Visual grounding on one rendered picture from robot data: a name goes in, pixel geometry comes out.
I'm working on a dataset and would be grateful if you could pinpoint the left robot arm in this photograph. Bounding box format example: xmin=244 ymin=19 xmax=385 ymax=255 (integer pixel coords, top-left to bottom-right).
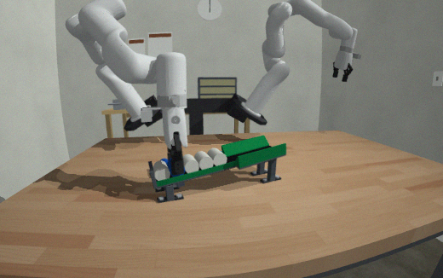
xmin=241 ymin=0 xmax=361 ymax=117

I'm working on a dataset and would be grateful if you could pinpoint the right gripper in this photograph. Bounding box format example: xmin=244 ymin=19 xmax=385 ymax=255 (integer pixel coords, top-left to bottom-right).
xmin=162 ymin=106 xmax=187 ymax=175

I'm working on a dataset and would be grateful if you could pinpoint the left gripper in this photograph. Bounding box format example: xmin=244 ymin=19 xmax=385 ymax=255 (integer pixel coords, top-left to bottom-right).
xmin=332 ymin=50 xmax=353 ymax=82

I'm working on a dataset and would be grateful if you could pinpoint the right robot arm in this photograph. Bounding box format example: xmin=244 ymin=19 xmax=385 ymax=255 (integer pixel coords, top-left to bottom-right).
xmin=66 ymin=0 xmax=187 ymax=122

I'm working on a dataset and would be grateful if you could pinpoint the white cylinder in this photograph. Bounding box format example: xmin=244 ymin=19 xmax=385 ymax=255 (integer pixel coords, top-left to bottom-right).
xmin=194 ymin=151 xmax=214 ymax=170
xmin=183 ymin=154 xmax=199 ymax=173
xmin=207 ymin=148 xmax=227 ymax=166
xmin=153 ymin=160 xmax=170 ymax=181

